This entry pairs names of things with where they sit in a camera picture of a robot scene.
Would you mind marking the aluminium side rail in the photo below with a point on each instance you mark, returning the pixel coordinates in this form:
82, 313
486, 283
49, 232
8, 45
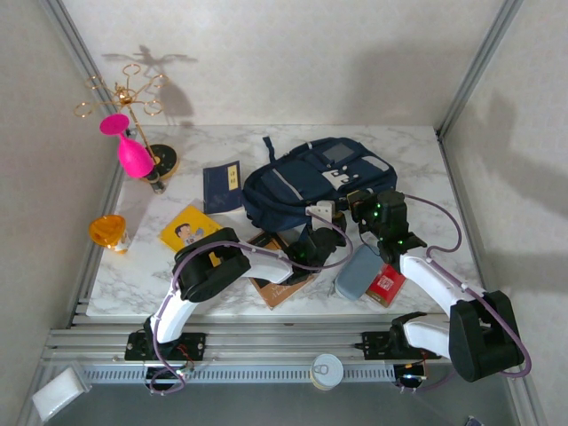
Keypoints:
460, 199
113, 195

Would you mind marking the navy blue backpack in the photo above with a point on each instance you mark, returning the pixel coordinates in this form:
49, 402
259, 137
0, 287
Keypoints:
302, 177

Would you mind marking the red box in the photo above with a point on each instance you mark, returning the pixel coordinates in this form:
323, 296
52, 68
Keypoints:
386, 286

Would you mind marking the yellow cartoon cover book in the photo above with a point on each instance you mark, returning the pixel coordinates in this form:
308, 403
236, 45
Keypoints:
186, 226

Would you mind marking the brown and black book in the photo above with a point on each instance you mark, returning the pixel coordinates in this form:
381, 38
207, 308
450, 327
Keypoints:
279, 295

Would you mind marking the aluminium frame post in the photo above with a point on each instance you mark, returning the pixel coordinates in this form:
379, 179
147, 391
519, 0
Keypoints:
479, 57
75, 49

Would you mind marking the grey-blue pencil case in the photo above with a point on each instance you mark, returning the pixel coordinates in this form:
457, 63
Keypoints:
355, 275

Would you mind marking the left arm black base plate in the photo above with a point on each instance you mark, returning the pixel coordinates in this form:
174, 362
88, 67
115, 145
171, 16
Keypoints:
195, 345

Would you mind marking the white foam block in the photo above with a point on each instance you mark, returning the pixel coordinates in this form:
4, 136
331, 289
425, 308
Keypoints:
57, 392

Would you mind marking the pink goblet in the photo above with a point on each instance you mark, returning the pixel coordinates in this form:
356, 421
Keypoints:
133, 160

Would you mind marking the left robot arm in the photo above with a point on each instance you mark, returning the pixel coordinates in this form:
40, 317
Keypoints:
266, 266

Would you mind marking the small glass jar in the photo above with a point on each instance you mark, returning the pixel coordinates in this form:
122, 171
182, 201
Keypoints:
158, 186

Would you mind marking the orange lidded cup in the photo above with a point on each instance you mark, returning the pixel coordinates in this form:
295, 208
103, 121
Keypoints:
106, 228

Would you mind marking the tin can with pull tab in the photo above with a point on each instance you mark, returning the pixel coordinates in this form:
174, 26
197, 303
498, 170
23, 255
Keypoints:
327, 370

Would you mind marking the dark blue book yellow label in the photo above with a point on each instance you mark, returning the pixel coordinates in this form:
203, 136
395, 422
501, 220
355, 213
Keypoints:
219, 191

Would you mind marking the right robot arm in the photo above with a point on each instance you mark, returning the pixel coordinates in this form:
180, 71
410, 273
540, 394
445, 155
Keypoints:
426, 275

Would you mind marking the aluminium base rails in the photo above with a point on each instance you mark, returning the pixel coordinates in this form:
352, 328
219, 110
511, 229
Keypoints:
284, 341

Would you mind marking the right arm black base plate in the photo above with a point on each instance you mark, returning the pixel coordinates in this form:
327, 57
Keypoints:
375, 345

